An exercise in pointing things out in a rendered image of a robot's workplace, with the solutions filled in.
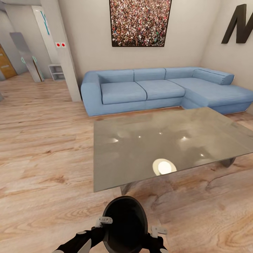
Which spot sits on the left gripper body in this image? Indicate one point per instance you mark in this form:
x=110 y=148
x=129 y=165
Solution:
x=103 y=234

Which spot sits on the cauldron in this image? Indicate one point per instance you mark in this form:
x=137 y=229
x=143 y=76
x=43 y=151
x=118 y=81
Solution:
x=128 y=219

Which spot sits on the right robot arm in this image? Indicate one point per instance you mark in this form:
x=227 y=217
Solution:
x=152 y=241

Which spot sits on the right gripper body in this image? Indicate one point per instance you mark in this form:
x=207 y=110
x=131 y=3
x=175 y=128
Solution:
x=147 y=241

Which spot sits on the decorative sign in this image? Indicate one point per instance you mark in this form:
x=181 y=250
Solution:
x=242 y=31

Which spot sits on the picture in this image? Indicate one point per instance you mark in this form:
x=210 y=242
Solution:
x=139 y=23

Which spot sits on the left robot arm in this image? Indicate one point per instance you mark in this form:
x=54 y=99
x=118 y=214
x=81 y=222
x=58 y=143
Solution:
x=85 y=240

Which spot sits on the sofa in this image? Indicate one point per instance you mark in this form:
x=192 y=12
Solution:
x=112 y=92

